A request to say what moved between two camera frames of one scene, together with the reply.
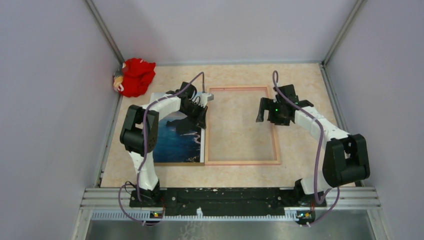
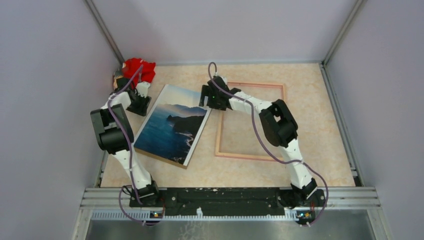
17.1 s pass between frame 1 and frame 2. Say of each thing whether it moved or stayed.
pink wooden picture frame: moved
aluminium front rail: stayed
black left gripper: moved
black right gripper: moved
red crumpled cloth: stayed
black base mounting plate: stayed
